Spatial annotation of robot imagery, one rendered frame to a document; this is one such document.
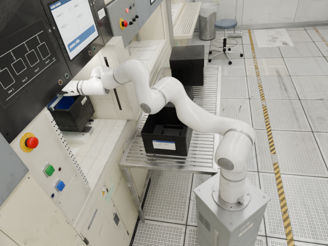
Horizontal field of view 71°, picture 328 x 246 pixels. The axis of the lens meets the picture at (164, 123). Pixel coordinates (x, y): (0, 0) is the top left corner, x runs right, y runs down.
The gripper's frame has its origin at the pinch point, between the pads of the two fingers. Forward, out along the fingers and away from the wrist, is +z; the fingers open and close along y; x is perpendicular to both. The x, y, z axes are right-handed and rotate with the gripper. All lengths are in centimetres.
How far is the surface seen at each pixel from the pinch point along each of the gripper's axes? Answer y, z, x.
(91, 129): -0.5, -10.5, -31.6
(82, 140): -11.2, -9.7, -31.4
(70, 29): -11.6, -30.4, 35.7
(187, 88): 56, -66, -35
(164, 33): 159, -27, -28
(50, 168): -56, -31, 0
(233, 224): -45, -100, -46
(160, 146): -6, -58, -38
